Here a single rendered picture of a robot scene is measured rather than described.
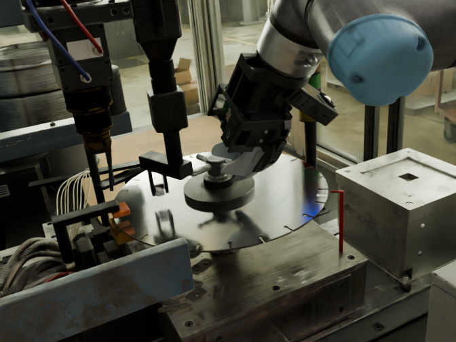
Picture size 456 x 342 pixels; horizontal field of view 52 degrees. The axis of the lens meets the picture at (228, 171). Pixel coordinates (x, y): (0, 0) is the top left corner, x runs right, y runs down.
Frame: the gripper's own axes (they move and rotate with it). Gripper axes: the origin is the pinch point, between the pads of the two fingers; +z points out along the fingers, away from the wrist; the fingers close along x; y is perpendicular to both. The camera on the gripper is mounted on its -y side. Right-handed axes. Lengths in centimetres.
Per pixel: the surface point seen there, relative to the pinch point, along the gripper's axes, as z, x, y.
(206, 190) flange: 4.2, -0.7, 4.1
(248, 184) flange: 2.1, 0.9, -1.8
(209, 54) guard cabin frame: 45, -92, -50
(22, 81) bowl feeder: 31, -60, 20
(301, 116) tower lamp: 4.1, -15.3, -23.5
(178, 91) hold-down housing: -10.8, -5.7, 11.1
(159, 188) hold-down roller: 5.2, -2.8, 10.8
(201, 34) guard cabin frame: 39, -96, -47
